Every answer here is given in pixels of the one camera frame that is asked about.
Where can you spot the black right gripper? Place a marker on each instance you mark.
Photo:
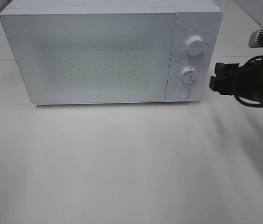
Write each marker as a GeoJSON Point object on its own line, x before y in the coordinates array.
{"type": "Point", "coordinates": [246, 83]}

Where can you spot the white microwave oven body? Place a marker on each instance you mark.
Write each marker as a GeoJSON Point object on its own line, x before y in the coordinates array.
{"type": "Point", "coordinates": [192, 17]}

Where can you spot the upper white round knob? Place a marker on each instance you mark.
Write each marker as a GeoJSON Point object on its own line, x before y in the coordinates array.
{"type": "Point", "coordinates": [195, 45]}

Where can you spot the white microwave door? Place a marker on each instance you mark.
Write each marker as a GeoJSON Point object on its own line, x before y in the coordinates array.
{"type": "Point", "coordinates": [92, 58]}

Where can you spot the round door release button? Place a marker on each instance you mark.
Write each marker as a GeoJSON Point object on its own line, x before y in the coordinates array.
{"type": "Point", "coordinates": [183, 93]}

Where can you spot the white timer knob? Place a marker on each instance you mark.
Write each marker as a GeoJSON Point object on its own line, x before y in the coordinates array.
{"type": "Point", "coordinates": [188, 75]}

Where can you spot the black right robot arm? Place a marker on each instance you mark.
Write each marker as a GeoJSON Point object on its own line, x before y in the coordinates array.
{"type": "Point", "coordinates": [244, 83]}

